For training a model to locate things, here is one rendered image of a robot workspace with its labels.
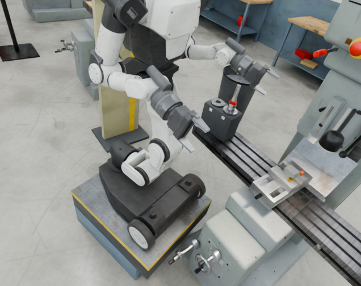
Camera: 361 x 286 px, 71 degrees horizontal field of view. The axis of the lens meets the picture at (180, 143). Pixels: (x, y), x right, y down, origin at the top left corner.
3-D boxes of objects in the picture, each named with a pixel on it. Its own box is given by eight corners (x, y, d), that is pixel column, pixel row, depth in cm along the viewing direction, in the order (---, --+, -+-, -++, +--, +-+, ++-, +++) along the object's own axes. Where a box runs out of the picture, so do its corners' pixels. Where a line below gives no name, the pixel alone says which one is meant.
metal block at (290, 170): (289, 182, 136) (294, 175, 132) (280, 174, 139) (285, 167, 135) (294, 179, 138) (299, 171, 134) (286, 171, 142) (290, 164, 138)
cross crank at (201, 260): (201, 283, 133) (206, 274, 125) (188, 264, 139) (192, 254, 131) (223, 265, 141) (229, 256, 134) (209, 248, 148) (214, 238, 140)
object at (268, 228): (268, 253, 134) (277, 243, 126) (223, 205, 152) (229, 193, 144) (317, 210, 160) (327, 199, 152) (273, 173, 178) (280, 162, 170)
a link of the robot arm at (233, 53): (230, 75, 120) (212, 61, 121) (240, 66, 126) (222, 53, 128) (242, 56, 111) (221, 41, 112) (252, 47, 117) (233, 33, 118)
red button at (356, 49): (357, 59, 73) (366, 45, 70) (344, 53, 75) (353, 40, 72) (362, 57, 75) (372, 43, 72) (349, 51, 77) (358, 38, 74)
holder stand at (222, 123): (223, 143, 163) (232, 118, 150) (198, 125, 173) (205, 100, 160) (234, 135, 170) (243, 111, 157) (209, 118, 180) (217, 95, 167)
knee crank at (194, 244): (171, 268, 145) (173, 264, 141) (166, 259, 148) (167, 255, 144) (200, 248, 156) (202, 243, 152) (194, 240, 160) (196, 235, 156)
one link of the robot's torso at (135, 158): (120, 173, 172) (120, 159, 163) (142, 158, 185) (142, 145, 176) (142, 191, 164) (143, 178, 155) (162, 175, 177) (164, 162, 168)
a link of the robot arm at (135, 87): (145, 101, 84) (121, 95, 92) (164, 96, 90) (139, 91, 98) (143, 81, 81) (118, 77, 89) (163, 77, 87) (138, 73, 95)
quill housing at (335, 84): (332, 158, 107) (384, 93, 85) (291, 130, 118) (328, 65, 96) (352, 144, 117) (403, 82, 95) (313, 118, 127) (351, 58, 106)
